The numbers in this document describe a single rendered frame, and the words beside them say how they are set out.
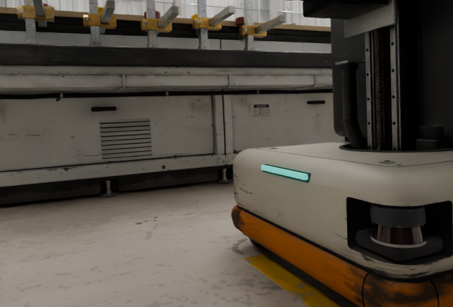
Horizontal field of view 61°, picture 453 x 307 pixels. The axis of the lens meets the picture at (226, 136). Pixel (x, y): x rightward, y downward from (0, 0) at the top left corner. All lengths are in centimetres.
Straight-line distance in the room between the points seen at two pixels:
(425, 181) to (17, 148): 175
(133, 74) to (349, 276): 139
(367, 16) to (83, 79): 123
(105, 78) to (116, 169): 47
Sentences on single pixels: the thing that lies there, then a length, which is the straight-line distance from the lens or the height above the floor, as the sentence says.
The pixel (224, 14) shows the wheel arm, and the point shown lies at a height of 82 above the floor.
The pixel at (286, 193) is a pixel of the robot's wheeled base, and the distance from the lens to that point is 83.
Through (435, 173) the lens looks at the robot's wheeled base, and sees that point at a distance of 67.
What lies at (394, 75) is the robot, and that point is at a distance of 96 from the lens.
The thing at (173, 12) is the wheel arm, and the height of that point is 80.
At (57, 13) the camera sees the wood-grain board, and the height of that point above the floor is 89.
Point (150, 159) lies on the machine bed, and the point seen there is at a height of 17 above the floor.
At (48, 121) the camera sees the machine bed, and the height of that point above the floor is 39.
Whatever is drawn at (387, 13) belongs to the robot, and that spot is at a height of 58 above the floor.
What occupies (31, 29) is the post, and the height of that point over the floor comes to 76.
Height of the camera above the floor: 37
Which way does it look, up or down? 3 degrees down
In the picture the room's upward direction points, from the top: 3 degrees counter-clockwise
